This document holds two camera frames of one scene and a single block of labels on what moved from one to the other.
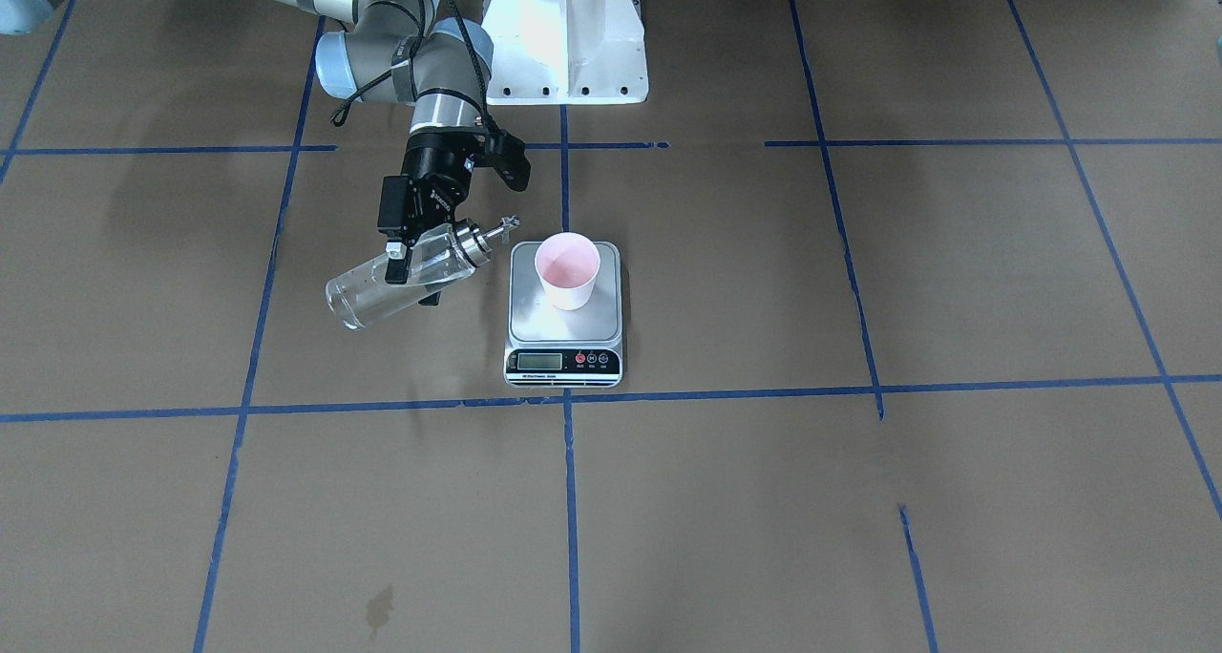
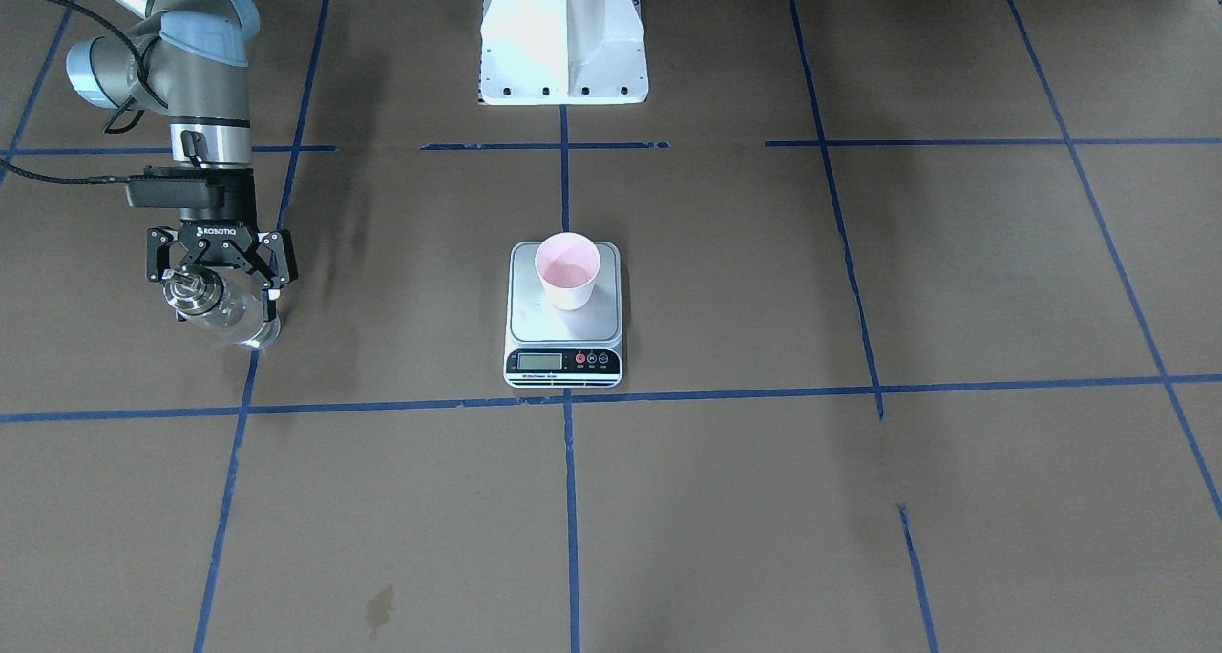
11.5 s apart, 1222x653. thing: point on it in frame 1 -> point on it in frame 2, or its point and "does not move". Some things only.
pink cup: x=568 y=264 does not move
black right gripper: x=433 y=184 -> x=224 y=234
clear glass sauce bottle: x=361 y=296 -> x=223 y=301
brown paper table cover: x=921 y=325 does not move
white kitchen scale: x=553 y=347 does not move
